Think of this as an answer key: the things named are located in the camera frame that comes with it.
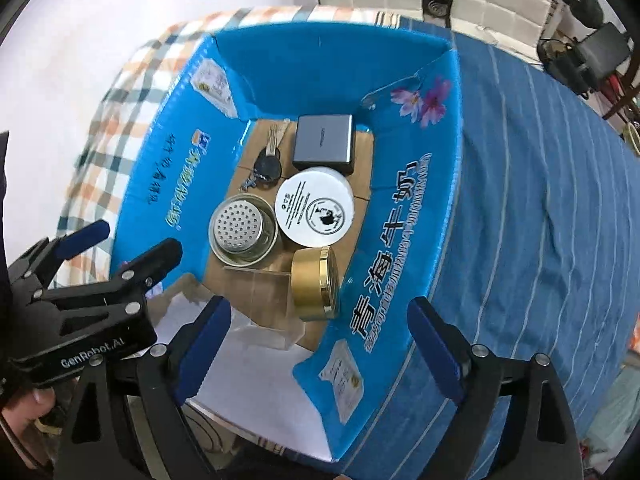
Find blue cardboard milk box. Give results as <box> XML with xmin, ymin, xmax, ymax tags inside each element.
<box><xmin>112</xmin><ymin>22</ymin><xmax>462</xmax><ymax>463</ymax></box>

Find plaid tablecloth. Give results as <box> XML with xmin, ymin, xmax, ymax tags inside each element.
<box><xmin>52</xmin><ymin>5</ymin><xmax>402</xmax><ymax>291</ymax></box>

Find clear acrylic box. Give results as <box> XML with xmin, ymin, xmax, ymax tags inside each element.
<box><xmin>219</xmin><ymin>266</ymin><xmax>305</xmax><ymax>351</ymax></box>

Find black weight bench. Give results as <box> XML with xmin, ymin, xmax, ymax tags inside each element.
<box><xmin>537</xmin><ymin>23</ymin><xmax>631</xmax><ymax>96</ymax></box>

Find metal strainer cup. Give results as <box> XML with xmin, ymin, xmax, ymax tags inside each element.
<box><xmin>208</xmin><ymin>193</ymin><xmax>279</xmax><ymax>268</ymax></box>

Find keys with black fob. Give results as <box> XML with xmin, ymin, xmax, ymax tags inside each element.
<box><xmin>240</xmin><ymin>119</ymin><xmax>291</xmax><ymax>192</ymax></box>

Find left hand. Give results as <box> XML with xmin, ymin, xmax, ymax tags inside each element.
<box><xmin>2</xmin><ymin>388</ymin><xmax>55</xmax><ymax>437</ymax></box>

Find grey power adapter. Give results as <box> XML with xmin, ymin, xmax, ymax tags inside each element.
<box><xmin>292</xmin><ymin>115</ymin><xmax>356</xmax><ymax>176</ymax></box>

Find gold round tin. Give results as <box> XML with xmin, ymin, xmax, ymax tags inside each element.
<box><xmin>291</xmin><ymin>246</ymin><xmax>340</xmax><ymax>322</ymax></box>

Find blue striped tablecloth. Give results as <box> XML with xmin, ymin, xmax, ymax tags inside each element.
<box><xmin>339</xmin><ymin>16</ymin><xmax>640</xmax><ymax>480</ymax></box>

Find white chair right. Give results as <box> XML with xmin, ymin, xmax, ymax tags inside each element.
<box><xmin>449</xmin><ymin>0</ymin><xmax>552</xmax><ymax>63</ymax></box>

